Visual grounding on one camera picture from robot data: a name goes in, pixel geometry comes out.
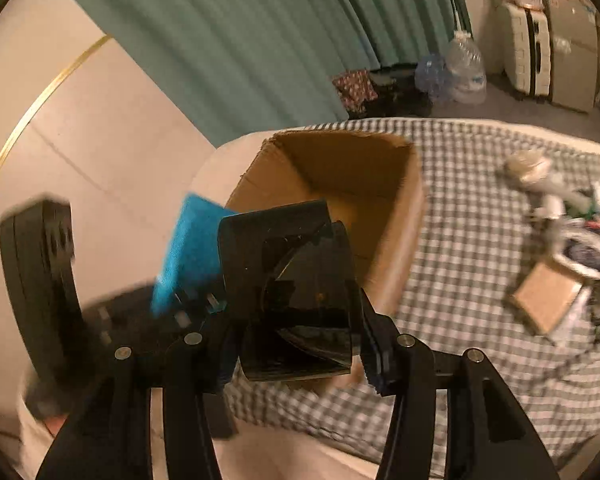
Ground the large clear water bottle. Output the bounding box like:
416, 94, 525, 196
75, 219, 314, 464
444, 30, 486, 105

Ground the patterned dark bag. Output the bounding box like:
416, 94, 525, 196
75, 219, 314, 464
332, 70, 378, 117

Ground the brown cardboard box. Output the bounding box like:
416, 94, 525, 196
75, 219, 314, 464
224, 129, 427, 391

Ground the white cylinder bottle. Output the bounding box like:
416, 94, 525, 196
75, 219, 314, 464
532, 194, 566, 221

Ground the blue water bottle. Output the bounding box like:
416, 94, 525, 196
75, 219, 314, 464
414, 53, 451, 102

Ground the cream ribbed suitcase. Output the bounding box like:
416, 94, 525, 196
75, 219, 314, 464
496, 1, 552, 98

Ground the small grey fridge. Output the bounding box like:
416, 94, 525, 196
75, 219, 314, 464
546, 0, 598, 113

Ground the small brown cardboard packet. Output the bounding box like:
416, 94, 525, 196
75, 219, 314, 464
512, 259, 584, 335

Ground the shiny black plastic pouch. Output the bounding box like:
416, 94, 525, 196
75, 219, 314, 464
218, 200, 358, 382

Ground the checkered bed sheet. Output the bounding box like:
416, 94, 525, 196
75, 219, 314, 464
224, 118, 600, 476

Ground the cream plush toy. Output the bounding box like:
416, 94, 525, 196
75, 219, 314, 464
505, 150, 565, 194

